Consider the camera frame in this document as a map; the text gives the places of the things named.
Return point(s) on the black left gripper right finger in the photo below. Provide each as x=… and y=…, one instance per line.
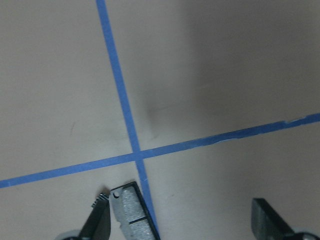
x=267, y=224

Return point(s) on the black brake pad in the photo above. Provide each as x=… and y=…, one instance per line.
x=131, y=212

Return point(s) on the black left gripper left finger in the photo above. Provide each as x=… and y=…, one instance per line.
x=98, y=224

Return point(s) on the small black bearing gear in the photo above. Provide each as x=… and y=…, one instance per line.
x=101, y=197

